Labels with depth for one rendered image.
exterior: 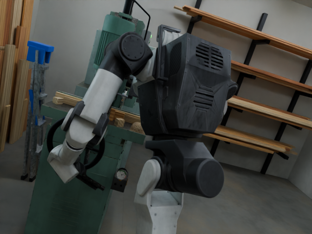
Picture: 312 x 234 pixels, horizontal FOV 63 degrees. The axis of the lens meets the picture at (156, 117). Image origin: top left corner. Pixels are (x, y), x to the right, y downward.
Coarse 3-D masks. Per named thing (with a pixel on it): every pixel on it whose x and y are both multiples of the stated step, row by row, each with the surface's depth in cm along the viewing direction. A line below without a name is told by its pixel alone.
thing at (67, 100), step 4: (64, 100) 155; (68, 100) 155; (72, 100) 155; (76, 100) 155; (72, 104) 155; (124, 116) 156; (128, 116) 156; (128, 120) 157; (132, 120) 157; (136, 120) 157; (140, 120) 157
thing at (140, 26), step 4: (112, 12) 161; (140, 20) 162; (140, 24) 162; (136, 28) 163; (140, 28) 163; (136, 32) 163; (140, 32) 164; (124, 80) 170; (124, 84) 171; (120, 88) 172; (120, 92) 172; (120, 96) 173; (116, 100) 173; (112, 104) 174; (116, 104) 174
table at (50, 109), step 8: (48, 104) 143; (56, 104) 148; (64, 104) 152; (40, 112) 141; (48, 112) 140; (56, 112) 140; (64, 112) 140; (112, 128) 142; (120, 128) 142; (128, 128) 146; (104, 136) 134; (120, 136) 143; (128, 136) 143; (136, 136) 143; (144, 136) 143
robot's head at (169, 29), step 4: (164, 28) 100; (168, 28) 98; (172, 28) 98; (176, 28) 99; (164, 32) 96; (176, 32) 101; (156, 36) 100; (164, 36) 96; (156, 40) 99; (164, 40) 96
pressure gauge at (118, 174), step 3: (120, 168) 143; (123, 168) 143; (117, 171) 141; (120, 171) 141; (123, 171) 141; (126, 171) 142; (117, 174) 142; (120, 174) 142; (123, 174) 142; (126, 174) 141; (117, 177) 142; (120, 177) 142; (123, 177) 142; (120, 180) 144
